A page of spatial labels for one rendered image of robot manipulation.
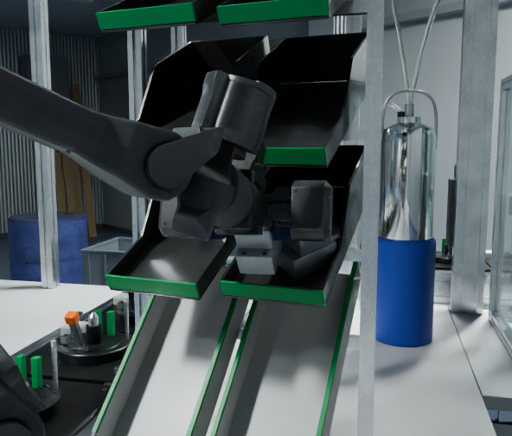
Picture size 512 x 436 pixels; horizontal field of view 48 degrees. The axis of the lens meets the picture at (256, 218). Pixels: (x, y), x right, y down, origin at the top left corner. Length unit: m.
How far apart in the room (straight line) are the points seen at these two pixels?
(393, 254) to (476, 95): 0.58
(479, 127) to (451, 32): 3.11
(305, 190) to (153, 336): 0.37
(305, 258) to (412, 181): 0.80
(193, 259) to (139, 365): 0.17
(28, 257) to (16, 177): 4.89
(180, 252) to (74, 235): 3.56
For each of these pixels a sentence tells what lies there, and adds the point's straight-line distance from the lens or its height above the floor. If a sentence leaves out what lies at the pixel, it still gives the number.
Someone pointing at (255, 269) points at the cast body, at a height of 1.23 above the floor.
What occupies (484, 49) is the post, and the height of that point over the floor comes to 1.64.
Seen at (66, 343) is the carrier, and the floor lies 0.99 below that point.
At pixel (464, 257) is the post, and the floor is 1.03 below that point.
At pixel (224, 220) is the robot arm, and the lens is 0.52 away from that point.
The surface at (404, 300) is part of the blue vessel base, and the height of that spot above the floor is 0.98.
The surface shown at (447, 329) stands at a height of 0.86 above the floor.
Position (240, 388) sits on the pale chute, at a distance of 0.79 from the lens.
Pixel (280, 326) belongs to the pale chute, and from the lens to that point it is 0.82.
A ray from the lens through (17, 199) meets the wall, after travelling 9.18.
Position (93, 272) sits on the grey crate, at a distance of 3.00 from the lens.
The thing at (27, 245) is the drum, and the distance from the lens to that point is 4.32.
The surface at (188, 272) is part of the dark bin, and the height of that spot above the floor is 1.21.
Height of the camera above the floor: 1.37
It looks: 7 degrees down
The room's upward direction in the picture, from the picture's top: straight up
